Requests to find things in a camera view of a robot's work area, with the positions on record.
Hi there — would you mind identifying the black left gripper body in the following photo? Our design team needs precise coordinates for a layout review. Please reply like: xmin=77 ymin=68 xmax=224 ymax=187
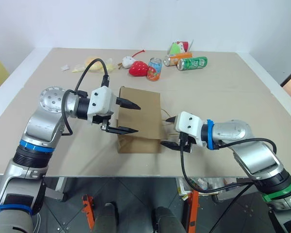
xmin=91 ymin=113 xmax=112 ymax=133

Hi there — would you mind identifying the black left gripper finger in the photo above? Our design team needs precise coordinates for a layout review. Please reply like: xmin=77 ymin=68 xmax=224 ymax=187
xmin=106 ymin=125 xmax=139 ymax=136
xmin=115 ymin=96 xmax=142 ymax=111

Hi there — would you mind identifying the green red snack packet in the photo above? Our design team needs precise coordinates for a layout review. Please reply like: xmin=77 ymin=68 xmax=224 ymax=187
xmin=169 ymin=39 xmax=194 ymax=55

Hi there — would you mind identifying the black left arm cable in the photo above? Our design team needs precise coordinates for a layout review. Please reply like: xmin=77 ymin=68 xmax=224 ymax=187
xmin=61 ymin=57 xmax=111 ymax=135

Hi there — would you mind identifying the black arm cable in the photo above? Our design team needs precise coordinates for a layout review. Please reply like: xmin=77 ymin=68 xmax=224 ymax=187
xmin=179 ymin=137 xmax=277 ymax=233
xmin=61 ymin=57 xmax=111 ymax=135

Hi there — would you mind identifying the wrapped yellow donut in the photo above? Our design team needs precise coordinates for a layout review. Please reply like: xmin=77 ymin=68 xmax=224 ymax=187
xmin=84 ymin=55 xmax=105 ymax=72

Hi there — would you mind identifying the white plush with red tail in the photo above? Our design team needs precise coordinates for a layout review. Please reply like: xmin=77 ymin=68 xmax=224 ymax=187
xmin=122 ymin=49 xmax=146 ymax=69

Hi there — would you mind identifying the tall orange clamp stand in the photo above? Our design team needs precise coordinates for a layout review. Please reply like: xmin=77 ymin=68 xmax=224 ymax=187
xmin=187 ymin=190 xmax=200 ymax=233

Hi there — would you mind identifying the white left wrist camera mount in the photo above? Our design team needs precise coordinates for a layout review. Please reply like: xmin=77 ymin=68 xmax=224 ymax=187
xmin=87 ymin=85 xmax=118 ymax=126

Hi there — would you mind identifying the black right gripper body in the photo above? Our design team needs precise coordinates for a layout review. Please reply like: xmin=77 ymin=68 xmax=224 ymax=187
xmin=178 ymin=132 xmax=197 ymax=154

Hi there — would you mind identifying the small yellow plastic packet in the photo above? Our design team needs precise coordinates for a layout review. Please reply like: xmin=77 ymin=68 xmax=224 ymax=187
xmin=71 ymin=64 xmax=86 ymax=74

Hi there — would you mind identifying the white box of clutter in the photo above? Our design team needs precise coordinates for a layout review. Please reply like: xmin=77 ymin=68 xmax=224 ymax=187
xmin=178 ymin=177 xmax=239 ymax=198

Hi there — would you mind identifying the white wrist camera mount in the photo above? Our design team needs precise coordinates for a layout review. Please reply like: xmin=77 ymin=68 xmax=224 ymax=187
xmin=87 ymin=85 xmax=118 ymax=126
xmin=173 ymin=111 xmax=207 ymax=148

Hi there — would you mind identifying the colourful fruit drink can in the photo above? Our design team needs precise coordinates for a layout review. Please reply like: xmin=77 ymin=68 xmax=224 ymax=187
xmin=146 ymin=57 xmax=163 ymax=82

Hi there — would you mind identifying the grey metal table frame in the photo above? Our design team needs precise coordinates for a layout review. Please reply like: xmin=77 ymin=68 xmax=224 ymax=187
xmin=44 ymin=177 xmax=66 ymax=201

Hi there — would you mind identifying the dark wide rounded shape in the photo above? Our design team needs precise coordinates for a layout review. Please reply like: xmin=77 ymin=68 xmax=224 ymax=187
xmin=152 ymin=206 xmax=188 ymax=233

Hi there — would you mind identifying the dark narrow rounded shape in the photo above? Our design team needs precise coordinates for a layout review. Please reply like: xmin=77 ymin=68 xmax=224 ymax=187
xmin=93 ymin=202 xmax=117 ymax=233

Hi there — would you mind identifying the orange drink can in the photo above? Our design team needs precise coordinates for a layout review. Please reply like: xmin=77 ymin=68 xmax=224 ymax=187
xmin=163 ymin=51 xmax=193 ymax=67

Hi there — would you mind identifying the short orange clamp stand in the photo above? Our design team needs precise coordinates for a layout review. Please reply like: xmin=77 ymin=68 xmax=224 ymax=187
xmin=81 ymin=194 xmax=96 ymax=230

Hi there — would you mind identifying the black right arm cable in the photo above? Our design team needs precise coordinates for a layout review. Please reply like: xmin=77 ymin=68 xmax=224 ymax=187
xmin=179 ymin=137 xmax=277 ymax=233

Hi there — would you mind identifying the red strawberry plush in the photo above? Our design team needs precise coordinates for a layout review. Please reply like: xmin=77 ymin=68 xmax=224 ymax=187
xmin=128 ymin=60 xmax=149 ymax=78

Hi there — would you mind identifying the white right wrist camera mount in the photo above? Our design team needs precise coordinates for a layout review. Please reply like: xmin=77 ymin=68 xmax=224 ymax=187
xmin=173 ymin=111 xmax=207 ymax=148

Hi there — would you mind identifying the green drink can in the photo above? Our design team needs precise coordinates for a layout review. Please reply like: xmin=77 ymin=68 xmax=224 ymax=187
xmin=177 ymin=56 xmax=208 ymax=72

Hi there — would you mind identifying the brown paper bag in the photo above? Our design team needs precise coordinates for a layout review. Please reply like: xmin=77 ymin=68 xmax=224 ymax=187
xmin=116 ymin=85 xmax=178 ymax=154

